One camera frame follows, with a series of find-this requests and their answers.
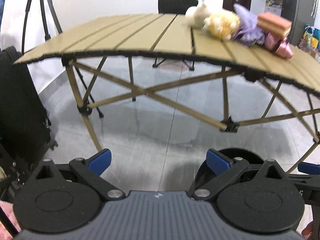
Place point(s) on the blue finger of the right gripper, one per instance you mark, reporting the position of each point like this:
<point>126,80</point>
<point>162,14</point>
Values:
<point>309,168</point>

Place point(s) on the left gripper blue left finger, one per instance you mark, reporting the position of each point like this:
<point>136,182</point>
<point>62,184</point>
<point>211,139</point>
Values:
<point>99,162</point>

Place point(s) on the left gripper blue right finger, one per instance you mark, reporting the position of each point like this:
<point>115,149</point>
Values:
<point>217,161</point>

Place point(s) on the pink satin bonnet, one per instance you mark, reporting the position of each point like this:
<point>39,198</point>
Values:
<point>278,46</point>

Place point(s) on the purple fabric pouch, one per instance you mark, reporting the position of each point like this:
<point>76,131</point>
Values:
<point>248,33</point>

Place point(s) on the white yellow plush toy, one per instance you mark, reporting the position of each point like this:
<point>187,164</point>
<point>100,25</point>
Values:
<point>221,24</point>

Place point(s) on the orange layered sponge block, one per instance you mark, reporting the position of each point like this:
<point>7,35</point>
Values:
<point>271,23</point>

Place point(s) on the black round trash bin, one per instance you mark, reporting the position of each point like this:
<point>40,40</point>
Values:
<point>205,174</point>

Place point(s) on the black suitcase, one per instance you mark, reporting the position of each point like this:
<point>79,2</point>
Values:
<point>25,126</point>

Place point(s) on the folding camping table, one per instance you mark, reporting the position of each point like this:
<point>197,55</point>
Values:
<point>151,77</point>

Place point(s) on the black folding chair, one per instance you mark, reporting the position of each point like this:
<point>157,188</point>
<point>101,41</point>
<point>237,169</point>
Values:
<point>177,7</point>

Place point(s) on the grey refrigerator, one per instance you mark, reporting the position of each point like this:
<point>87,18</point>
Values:
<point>301,13</point>

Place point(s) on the black camera tripod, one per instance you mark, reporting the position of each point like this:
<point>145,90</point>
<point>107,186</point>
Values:
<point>47,35</point>

